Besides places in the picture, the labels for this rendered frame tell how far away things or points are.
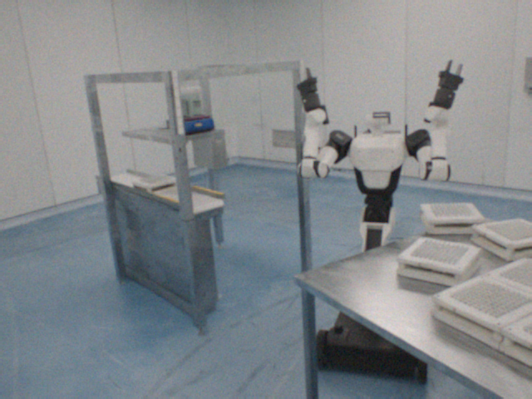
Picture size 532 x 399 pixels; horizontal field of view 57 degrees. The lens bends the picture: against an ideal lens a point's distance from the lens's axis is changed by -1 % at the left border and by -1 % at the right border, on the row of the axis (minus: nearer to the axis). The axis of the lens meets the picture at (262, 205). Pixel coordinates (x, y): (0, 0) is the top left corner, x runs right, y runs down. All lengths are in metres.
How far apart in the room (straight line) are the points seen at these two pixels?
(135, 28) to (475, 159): 4.50
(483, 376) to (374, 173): 1.38
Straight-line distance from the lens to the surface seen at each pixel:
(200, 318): 3.16
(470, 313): 1.59
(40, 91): 6.29
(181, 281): 3.41
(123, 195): 3.73
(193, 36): 7.58
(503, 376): 1.48
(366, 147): 2.55
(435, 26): 6.11
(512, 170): 5.97
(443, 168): 2.36
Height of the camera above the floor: 1.66
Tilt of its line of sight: 17 degrees down
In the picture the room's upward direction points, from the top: 4 degrees counter-clockwise
